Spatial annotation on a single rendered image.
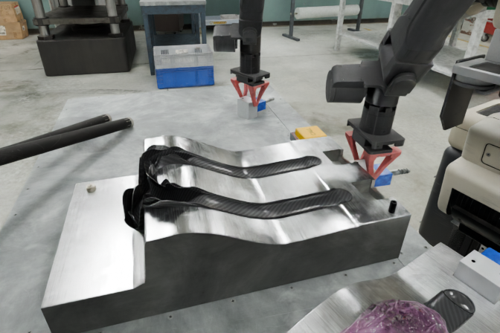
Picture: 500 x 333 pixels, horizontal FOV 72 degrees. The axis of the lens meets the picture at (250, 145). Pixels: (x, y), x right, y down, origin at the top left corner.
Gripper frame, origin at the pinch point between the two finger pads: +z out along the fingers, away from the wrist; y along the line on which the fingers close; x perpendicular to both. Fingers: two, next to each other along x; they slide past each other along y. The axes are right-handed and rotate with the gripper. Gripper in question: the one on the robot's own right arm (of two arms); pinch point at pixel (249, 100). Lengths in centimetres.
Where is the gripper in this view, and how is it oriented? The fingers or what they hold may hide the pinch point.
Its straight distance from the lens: 101.8
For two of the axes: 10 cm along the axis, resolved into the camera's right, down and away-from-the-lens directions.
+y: 6.9, 3.7, -6.2
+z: -0.2, 8.7, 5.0
